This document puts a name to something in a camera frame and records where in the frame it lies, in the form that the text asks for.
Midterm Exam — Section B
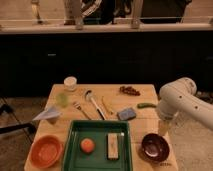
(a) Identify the dark maroon bowl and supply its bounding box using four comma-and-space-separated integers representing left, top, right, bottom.
141, 133, 170, 162

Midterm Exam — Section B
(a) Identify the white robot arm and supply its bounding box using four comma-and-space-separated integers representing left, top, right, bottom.
156, 77, 213, 136

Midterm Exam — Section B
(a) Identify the wooden rectangular block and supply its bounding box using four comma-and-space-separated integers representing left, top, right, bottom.
107, 133, 119, 160

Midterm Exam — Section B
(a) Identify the yellow thin stick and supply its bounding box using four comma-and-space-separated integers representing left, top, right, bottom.
102, 96, 114, 115

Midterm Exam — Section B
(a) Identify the green plastic tray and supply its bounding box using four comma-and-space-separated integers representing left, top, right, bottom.
61, 120, 133, 171

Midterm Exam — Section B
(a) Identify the orange fruit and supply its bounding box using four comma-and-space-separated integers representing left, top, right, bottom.
80, 138, 95, 154

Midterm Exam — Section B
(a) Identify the metal fork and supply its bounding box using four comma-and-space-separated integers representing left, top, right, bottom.
73, 101, 91, 120

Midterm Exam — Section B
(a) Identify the small white cup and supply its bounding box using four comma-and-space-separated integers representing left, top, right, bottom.
64, 76, 77, 91

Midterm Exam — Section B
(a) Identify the orange bowl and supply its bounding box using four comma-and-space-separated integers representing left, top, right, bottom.
30, 135, 63, 169

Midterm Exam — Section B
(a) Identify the black stand leg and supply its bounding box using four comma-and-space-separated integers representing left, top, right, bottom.
0, 104, 36, 134

